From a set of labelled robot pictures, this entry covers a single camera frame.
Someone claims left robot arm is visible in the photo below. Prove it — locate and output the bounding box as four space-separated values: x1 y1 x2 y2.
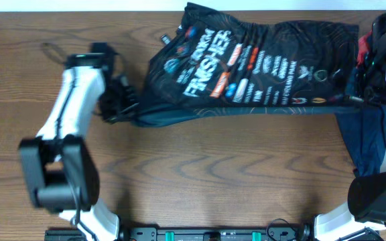
18 42 138 240

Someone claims navy blue garment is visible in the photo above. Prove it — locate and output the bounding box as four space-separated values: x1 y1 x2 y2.
336 106 386 177

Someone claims red garment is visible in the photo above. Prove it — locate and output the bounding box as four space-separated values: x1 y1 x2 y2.
357 31 372 66

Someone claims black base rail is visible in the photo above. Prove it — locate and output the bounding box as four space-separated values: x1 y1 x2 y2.
44 227 314 241

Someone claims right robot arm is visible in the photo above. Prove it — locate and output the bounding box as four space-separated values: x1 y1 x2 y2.
300 13 386 240

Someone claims black printed cycling jersey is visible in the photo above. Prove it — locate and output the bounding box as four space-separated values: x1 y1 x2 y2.
134 3 359 127

